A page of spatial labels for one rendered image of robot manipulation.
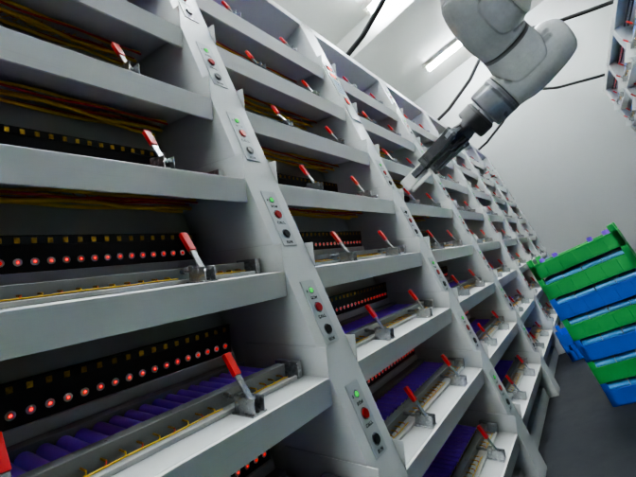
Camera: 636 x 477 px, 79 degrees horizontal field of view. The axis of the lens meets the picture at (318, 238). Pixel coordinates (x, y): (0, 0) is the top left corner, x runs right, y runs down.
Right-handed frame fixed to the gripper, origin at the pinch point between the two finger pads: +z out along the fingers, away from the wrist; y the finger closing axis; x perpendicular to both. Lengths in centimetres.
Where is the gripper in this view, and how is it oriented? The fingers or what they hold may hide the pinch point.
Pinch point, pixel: (416, 178)
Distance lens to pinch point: 100.7
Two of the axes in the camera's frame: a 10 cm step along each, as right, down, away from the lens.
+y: 5.7, -0.2, 8.2
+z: -6.2, 6.5, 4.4
